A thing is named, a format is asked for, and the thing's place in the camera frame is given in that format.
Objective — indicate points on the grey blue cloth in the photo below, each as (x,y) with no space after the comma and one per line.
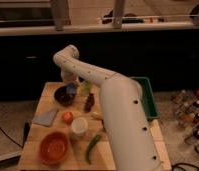
(45,119)

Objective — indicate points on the pale green vegetable toy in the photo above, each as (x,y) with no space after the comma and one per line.
(85,87)

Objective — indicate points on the spice bottle rack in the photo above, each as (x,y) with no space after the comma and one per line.
(187,114)

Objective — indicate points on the red tomato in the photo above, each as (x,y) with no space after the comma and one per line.
(67,117)

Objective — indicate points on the dark brown pinecone toy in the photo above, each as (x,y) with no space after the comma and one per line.
(90,101)

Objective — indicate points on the white cup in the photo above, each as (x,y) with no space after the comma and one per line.
(79,126)

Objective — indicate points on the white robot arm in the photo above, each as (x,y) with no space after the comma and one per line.
(124,117)

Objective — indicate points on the blue sponge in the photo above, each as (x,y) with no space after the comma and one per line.
(71,88)

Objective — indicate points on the dark purple bowl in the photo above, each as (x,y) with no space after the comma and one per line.
(62,97)

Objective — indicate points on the orange bowl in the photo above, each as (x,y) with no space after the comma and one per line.
(53,148)

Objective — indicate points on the small yellow garlic toy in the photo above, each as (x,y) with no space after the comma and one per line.
(97,116)

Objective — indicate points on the green tray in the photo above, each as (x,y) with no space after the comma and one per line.
(147,98)

